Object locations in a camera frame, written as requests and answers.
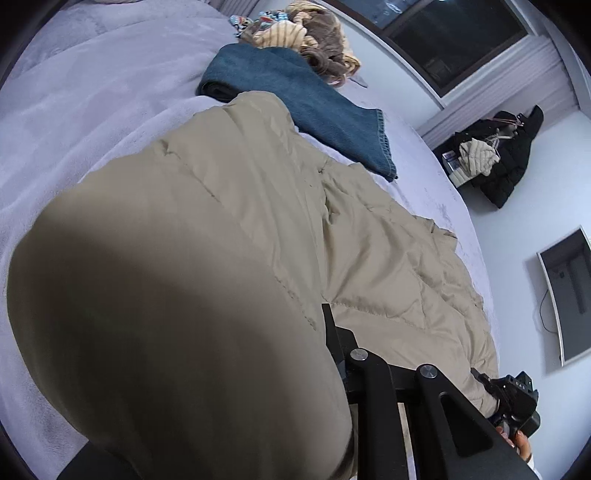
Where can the dark window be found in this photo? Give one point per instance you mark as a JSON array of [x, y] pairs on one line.
[[443, 41]]

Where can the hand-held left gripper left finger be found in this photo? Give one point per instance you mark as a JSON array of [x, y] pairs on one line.
[[99, 466]]

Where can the lilac fleece blanket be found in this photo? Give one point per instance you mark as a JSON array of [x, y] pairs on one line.
[[92, 101]]

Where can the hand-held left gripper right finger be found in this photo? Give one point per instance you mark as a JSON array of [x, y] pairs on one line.
[[369, 369]]

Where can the person's right hand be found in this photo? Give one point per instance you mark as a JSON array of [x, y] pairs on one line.
[[517, 445]]

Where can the hanging black jacket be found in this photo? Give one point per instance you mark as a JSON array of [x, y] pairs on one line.
[[512, 170]]

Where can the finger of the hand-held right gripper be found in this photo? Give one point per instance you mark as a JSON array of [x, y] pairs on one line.
[[484, 385]]

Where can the colourful printed cloth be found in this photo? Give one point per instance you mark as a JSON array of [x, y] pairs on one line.
[[251, 23]]

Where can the striped beige plush garment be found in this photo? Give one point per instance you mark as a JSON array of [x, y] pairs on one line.
[[277, 34]]

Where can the blue printed box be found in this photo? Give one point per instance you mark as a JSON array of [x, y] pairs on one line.
[[452, 164]]

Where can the brown plush garment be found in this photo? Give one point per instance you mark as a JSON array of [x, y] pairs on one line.
[[328, 32]]

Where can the hanging beige quilted jacket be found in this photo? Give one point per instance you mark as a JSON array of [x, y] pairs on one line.
[[478, 157]]

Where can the beige puffer jacket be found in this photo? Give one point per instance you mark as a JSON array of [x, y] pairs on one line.
[[207, 277]]

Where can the blue jeans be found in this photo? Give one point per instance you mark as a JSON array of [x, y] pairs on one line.
[[300, 87]]

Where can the wall-mounted television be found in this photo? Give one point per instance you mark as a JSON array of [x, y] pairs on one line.
[[570, 295]]

